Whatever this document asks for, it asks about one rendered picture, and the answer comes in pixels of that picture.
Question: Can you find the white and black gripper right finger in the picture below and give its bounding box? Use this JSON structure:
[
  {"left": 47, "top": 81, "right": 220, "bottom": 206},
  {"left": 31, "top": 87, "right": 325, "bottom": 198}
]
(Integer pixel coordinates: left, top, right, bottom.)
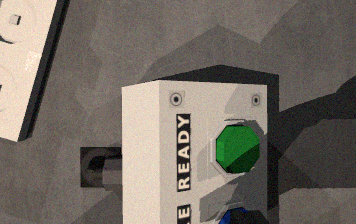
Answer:
[{"left": 246, "top": 210, "right": 270, "bottom": 224}]

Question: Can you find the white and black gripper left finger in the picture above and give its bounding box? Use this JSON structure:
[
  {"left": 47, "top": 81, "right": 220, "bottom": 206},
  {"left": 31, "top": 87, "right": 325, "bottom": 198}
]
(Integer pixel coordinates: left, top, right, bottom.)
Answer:
[{"left": 230, "top": 210, "right": 252, "bottom": 224}]

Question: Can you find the beige tray with round nests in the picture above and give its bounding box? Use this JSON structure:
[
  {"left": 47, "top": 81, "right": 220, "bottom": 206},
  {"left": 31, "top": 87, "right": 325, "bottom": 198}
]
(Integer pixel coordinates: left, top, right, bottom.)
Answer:
[{"left": 0, "top": 0, "right": 65, "bottom": 142}]

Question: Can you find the white push-button box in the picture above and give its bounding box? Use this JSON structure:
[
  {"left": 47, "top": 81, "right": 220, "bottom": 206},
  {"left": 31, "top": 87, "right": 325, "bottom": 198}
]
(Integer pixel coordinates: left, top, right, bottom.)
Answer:
[{"left": 80, "top": 80, "right": 267, "bottom": 224}]

